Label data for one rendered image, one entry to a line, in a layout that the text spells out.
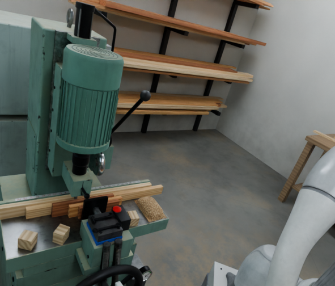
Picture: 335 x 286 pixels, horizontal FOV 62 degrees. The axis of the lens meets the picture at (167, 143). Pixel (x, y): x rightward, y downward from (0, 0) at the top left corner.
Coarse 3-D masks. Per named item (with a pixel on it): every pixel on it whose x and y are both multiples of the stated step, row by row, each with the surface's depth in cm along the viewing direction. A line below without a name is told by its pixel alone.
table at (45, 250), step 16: (128, 208) 116; (0, 224) 93; (16, 224) 94; (32, 224) 96; (48, 224) 98; (64, 224) 100; (144, 224) 110; (160, 224) 115; (16, 240) 89; (48, 240) 92; (80, 240) 95; (16, 256) 84; (32, 256) 87; (48, 256) 91; (64, 256) 94; (80, 256) 93; (128, 256) 98
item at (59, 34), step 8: (56, 32) 89; (64, 32) 91; (56, 40) 90; (64, 40) 92; (96, 40) 97; (56, 48) 92; (64, 48) 93; (56, 56) 93; (48, 128) 104; (48, 136) 105; (48, 144) 107; (48, 152) 109; (48, 168) 112
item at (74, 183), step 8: (64, 168) 104; (64, 176) 104; (72, 176) 98; (80, 176) 99; (88, 176) 100; (72, 184) 96; (80, 184) 98; (88, 184) 99; (72, 192) 97; (80, 192) 99; (88, 192) 101
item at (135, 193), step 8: (120, 192) 117; (128, 192) 119; (136, 192) 121; (144, 192) 124; (152, 192) 127; (160, 192) 130; (32, 208) 97; (40, 208) 98; (48, 208) 100; (32, 216) 98; (40, 216) 100
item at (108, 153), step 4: (108, 148) 121; (112, 148) 122; (104, 152) 121; (108, 152) 122; (112, 152) 123; (92, 156) 120; (104, 156) 122; (108, 156) 123; (92, 160) 120; (108, 160) 124; (92, 164) 121; (108, 164) 126; (108, 168) 127
